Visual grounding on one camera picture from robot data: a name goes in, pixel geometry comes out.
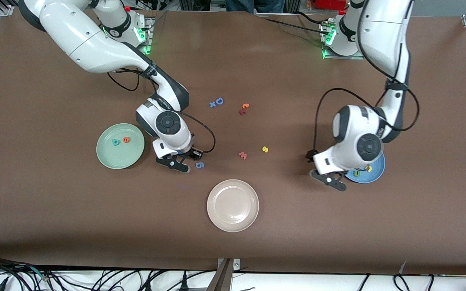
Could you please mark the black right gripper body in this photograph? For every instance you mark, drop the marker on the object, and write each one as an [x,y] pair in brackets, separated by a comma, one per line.
[187,152]

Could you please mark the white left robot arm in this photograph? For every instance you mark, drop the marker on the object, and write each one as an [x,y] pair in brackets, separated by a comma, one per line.
[386,40]

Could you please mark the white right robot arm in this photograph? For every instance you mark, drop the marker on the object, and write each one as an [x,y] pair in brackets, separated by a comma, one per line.
[87,44]

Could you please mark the blue foam letter g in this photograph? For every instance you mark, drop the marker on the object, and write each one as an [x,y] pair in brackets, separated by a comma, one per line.
[198,165]

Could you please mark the pink foam letter w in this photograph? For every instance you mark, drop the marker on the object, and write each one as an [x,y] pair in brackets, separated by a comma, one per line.
[242,156]

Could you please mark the blue foam letter D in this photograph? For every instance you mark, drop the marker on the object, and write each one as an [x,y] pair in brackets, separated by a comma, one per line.
[218,99]

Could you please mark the beige plate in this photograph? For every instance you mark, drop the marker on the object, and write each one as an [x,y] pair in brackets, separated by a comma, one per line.
[233,206]

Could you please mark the blue plate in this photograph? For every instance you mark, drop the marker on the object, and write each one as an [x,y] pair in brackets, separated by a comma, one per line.
[376,171]

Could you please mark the light green plate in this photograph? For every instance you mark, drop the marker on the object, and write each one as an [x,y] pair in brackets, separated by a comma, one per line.
[119,157]

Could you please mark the black power plug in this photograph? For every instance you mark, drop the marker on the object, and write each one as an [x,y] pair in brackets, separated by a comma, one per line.
[184,283]

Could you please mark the white paper scrap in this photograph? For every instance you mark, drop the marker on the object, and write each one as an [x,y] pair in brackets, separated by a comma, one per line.
[403,267]

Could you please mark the red box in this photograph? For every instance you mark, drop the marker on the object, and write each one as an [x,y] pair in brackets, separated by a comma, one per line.
[330,4]

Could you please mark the person in blue jeans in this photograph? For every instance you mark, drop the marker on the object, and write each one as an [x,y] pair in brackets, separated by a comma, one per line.
[253,4]

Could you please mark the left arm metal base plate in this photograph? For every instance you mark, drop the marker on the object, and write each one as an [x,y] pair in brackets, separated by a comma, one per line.
[340,57]

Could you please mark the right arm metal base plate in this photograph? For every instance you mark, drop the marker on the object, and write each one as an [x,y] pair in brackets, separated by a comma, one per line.
[149,40]

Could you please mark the aluminium profile with bracket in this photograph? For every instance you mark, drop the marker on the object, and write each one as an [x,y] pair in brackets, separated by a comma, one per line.
[221,279]

